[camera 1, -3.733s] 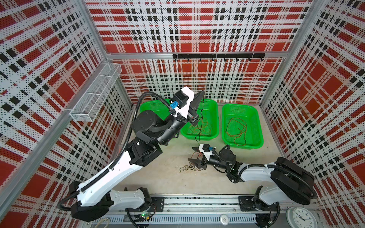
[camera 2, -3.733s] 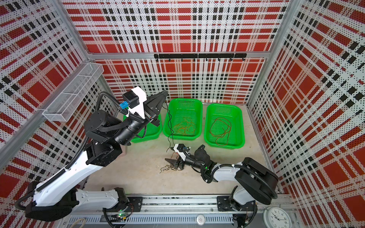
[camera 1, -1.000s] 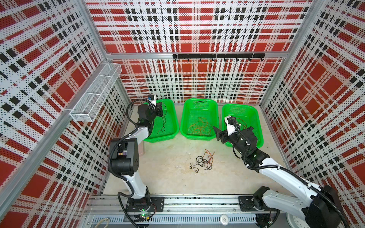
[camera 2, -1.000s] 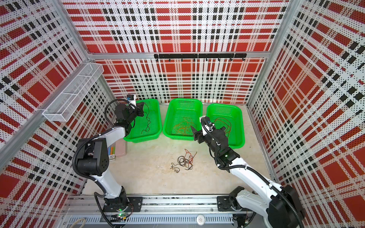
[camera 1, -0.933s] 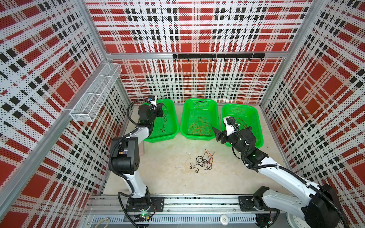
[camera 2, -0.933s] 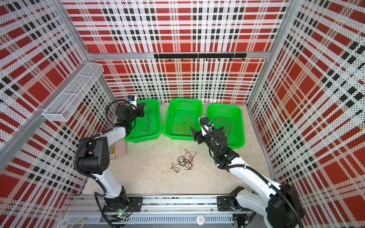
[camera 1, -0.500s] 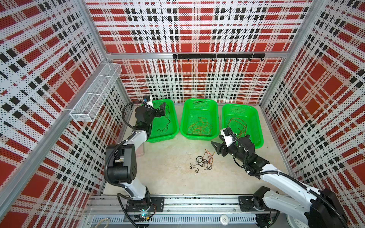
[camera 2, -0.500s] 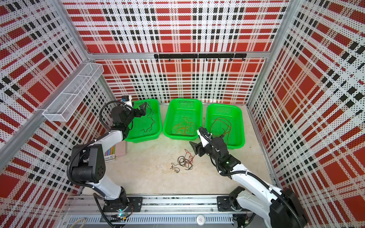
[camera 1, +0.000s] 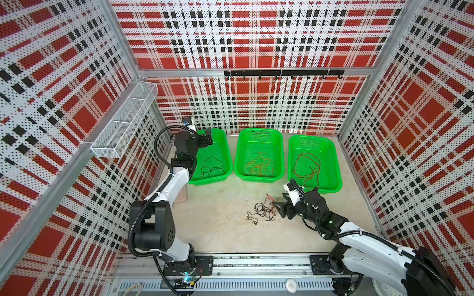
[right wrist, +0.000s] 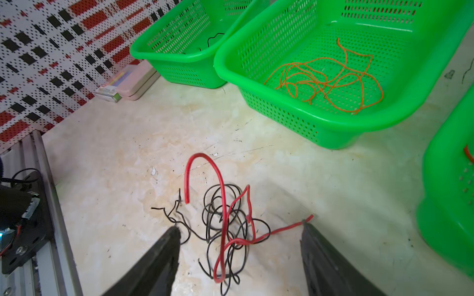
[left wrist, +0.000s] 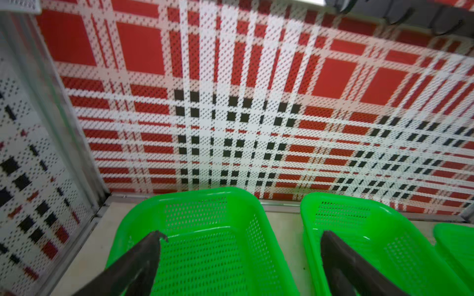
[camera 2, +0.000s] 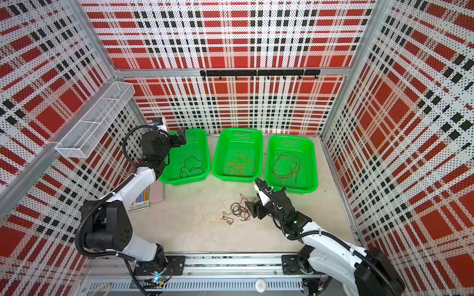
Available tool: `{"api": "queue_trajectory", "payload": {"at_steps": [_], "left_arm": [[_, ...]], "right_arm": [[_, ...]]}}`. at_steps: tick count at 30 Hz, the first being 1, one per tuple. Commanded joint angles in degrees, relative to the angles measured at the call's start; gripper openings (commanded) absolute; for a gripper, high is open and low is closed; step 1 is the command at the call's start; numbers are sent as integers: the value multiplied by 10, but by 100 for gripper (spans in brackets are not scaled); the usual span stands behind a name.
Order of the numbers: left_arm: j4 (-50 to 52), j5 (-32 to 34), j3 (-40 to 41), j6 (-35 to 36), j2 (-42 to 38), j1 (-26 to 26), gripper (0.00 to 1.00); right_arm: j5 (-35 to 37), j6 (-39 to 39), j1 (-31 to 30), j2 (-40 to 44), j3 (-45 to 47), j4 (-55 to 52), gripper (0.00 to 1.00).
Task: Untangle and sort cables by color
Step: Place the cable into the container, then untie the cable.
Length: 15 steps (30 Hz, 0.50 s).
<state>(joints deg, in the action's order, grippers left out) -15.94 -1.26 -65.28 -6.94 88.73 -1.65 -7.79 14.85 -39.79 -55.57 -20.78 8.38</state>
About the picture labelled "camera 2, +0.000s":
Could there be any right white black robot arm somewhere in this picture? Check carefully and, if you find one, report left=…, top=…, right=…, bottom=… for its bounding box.
left=246, top=178, right=406, bottom=296

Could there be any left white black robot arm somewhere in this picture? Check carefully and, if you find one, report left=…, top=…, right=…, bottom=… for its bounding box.
left=75, top=125, right=187, bottom=272

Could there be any left green plastic basket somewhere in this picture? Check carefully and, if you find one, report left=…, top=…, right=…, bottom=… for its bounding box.
left=159, top=128, right=211, bottom=186

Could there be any green plastic basket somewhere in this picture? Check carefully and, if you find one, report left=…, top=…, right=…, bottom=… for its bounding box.
left=159, top=128, right=211, bottom=186
left=211, top=128, right=264, bottom=183
left=265, top=135, right=318, bottom=194

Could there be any middle green plastic basket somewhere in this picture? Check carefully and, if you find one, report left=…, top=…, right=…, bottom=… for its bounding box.
left=211, top=128, right=264, bottom=183

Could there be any colourful marker box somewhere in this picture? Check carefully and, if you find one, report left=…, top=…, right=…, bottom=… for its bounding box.
left=128, top=181, right=165, bottom=212

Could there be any right green plastic basket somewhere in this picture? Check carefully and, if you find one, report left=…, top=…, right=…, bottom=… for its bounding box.
left=265, top=135, right=318, bottom=194

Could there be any white round knob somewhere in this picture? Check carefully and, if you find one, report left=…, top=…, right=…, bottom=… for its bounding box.
left=255, top=278, right=267, bottom=294

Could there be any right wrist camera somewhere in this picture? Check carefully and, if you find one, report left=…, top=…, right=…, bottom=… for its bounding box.
left=254, top=185, right=274, bottom=207

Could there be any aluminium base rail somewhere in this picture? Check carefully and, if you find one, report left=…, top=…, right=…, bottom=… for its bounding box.
left=84, top=252, right=386, bottom=293

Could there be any white wire mesh shelf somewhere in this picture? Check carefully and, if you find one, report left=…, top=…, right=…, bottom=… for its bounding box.
left=55, top=81, right=135, bottom=159

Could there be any black hook rail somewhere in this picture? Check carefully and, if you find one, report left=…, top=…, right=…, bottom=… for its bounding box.
left=199, top=69, right=321, bottom=78

